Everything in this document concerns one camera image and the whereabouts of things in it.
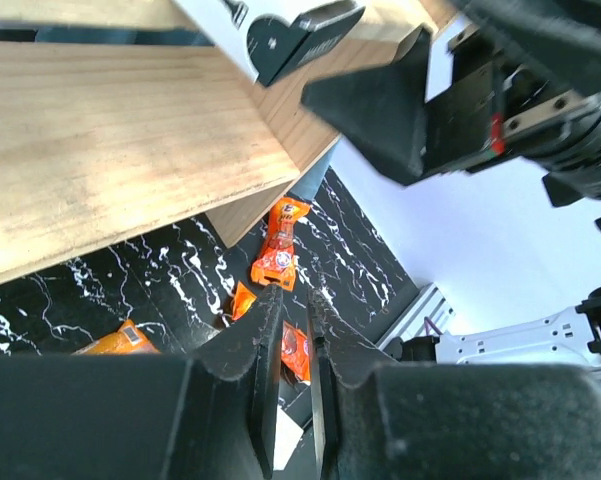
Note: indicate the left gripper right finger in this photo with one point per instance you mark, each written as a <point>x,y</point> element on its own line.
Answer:
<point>377,418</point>

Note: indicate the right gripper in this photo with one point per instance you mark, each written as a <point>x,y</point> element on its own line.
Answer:
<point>526,83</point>

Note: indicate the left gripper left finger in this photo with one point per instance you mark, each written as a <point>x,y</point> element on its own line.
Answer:
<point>208,414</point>

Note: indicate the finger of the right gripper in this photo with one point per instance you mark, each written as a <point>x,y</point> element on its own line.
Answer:
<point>277,47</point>

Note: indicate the white Harry's razor box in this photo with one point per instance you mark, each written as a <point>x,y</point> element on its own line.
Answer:
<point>225,23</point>

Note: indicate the white H razor box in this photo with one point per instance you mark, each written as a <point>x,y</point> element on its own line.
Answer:
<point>287,436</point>

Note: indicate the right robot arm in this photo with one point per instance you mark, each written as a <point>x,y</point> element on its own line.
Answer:
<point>571,336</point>

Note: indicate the wooden two-tier shelf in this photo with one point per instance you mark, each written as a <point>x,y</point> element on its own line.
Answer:
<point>101,143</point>

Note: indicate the orange razor pack lower right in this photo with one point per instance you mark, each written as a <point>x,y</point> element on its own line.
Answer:
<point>294,347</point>

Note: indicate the orange razor pack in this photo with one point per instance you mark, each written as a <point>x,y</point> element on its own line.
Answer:
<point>294,347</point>
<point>275,263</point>

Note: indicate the orange razor pack horizontal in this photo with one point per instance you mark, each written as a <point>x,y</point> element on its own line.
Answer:
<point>128,339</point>

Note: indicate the orange razor pack upper right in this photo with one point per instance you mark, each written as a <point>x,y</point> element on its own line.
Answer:
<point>275,263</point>

